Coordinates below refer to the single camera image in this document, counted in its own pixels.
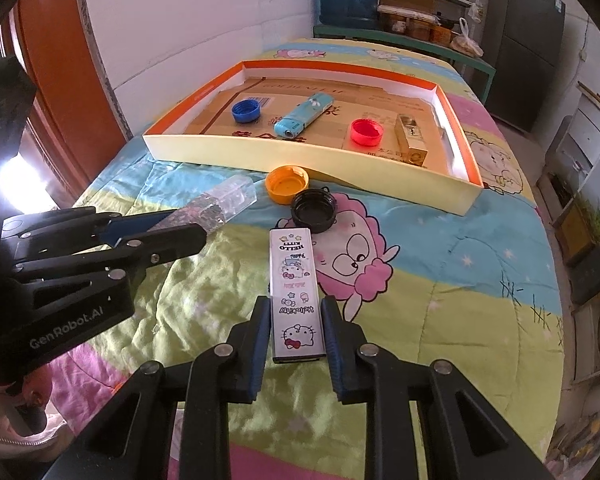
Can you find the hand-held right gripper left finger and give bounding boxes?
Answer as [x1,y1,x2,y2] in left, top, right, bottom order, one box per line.
[45,295,273,480]

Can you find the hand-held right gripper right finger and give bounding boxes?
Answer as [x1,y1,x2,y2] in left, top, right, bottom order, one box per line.
[321,296,551,480]

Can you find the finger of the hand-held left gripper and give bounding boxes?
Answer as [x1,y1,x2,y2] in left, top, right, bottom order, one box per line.
[10,224,207,286]
[1,206,178,251]

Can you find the clear floral lighter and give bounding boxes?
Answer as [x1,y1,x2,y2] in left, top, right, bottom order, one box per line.
[165,175,257,236]

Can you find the white cartoon sticker lighter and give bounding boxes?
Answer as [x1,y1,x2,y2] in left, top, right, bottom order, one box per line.
[269,227,327,365]

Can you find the yellow-orange bottle cap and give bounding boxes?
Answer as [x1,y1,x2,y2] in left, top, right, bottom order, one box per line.
[266,165,311,205]

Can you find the shallow orange-rimmed cardboard box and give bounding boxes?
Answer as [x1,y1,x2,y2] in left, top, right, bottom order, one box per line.
[142,59,483,217]

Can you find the black bottle cap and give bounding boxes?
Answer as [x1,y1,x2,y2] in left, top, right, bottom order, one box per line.
[290,187,338,233]

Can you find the blue bottle cap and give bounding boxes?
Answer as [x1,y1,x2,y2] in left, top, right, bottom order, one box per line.
[231,100,263,125]

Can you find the teal lighter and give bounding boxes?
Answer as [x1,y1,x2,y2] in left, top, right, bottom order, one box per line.
[273,95,333,141]

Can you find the red bottle cap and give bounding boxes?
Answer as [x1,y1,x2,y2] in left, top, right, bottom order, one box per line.
[350,118,385,147]

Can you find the gold lighter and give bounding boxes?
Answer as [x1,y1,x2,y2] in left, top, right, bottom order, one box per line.
[395,114,429,166]

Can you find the printed cartoon sheep blanket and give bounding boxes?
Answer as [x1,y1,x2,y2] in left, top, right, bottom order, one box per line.
[45,35,566,480]

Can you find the red door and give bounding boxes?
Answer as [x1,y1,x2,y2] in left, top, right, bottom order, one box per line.
[0,0,131,211]

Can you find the potted plants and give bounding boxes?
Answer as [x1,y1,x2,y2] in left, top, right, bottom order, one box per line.
[555,195,600,266]

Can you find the green bench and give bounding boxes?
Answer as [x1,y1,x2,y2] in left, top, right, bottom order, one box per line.
[312,24,497,106]

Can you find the brown food jar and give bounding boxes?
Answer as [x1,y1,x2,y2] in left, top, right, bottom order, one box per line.
[410,15,438,41]
[432,22,461,43]
[380,7,411,36]

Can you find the plastic bag of food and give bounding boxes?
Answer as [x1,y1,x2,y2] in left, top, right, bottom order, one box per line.
[450,17,485,58]

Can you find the grey counter cabinet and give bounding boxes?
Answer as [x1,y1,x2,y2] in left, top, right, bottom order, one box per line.
[535,85,600,386]

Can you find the white metal shelf rack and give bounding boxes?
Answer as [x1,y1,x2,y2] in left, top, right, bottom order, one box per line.
[377,0,481,46]

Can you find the dark grey refrigerator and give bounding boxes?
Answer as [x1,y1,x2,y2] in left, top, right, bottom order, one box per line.
[480,0,566,131]

